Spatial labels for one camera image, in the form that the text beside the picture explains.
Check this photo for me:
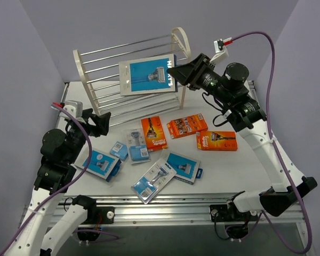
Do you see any blue harry's box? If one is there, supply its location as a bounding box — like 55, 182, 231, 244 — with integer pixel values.
74, 147, 122, 182
118, 54, 178, 96
167, 153, 203, 185

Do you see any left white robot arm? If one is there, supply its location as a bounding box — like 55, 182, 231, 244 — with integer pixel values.
0, 103, 111, 255

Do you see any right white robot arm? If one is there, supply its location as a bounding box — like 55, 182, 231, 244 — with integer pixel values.
167, 54, 317, 220

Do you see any cream metal-rod shelf rack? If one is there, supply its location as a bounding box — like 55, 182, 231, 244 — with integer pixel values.
73, 27, 191, 126

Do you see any small blue cartridge pack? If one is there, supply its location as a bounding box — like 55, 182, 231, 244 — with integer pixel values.
110, 141, 128, 161

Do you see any Gillette razor blister pack upright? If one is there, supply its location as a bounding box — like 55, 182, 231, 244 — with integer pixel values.
125, 129, 151, 164

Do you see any orange Gillette styler box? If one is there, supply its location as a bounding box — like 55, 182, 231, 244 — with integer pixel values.
167, 114, 208, 139

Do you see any orange Gillette Fusion5 box centre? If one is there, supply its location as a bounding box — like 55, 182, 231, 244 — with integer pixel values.
141, 116, 168, 152

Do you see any orange gillette fusion5 box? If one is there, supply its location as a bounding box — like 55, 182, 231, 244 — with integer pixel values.
196, 131, 238, 151
141, 116, 168, 152

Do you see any orange Gillette Fusion5 box right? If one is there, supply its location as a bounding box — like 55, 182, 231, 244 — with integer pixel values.
196, 131, 238, 151

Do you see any Gillette razor blister pack front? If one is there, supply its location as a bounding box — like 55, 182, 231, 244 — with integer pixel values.
131, 158, 177, 204

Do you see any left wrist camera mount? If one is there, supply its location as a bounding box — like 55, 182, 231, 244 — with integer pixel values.
52, 100, 83, 118

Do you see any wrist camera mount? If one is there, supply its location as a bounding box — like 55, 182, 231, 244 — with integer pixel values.
52, 100, 83, 118
210, 37, 233, 66

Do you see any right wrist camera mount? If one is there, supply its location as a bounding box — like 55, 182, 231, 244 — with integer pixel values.
210, 37, 233, 66

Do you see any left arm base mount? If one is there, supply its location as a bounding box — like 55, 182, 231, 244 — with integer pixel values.
76, 206, 115, 242

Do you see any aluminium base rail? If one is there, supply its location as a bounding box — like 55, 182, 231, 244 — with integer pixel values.
52, 196, 307, 227

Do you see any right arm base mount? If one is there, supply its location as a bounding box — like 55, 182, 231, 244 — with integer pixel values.
209, 204, 259, 242

